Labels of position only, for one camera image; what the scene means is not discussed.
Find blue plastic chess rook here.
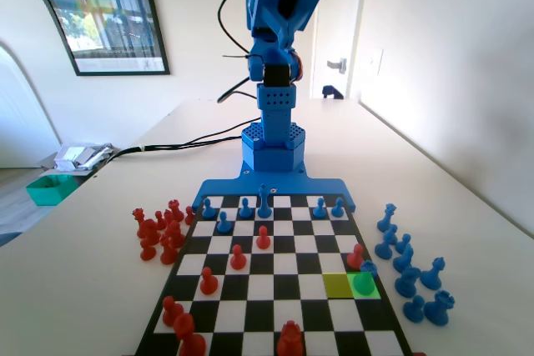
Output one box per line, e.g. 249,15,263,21
423,290,456,327
351,259,379,300

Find blue king chess piece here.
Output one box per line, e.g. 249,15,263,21
256,183,270,219

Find red rook chess piece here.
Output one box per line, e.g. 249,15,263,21
168,199,185,223
275,320,305,356

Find white door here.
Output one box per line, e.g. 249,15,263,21
310,0,365,101

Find blue clamp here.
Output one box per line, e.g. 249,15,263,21
321,84,346,102

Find black framed poster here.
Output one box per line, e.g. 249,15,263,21
0,0,172,78

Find blue base mounting plate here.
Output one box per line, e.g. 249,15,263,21
195,159,359,214

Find pile of papers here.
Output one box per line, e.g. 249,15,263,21
53,142,115,173

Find white arched panel black edge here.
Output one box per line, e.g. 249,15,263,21
0,0,64,169

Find green plastic bin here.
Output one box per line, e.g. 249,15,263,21
25,174,75,208

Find black and white chessboard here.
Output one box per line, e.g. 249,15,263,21
133,193,414,356

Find black cable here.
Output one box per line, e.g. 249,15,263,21
93,133,245,178
216,78,257,103
93,121,259,178
217,0,255,58

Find white light switch plate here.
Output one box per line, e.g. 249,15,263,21
370,48,385,78

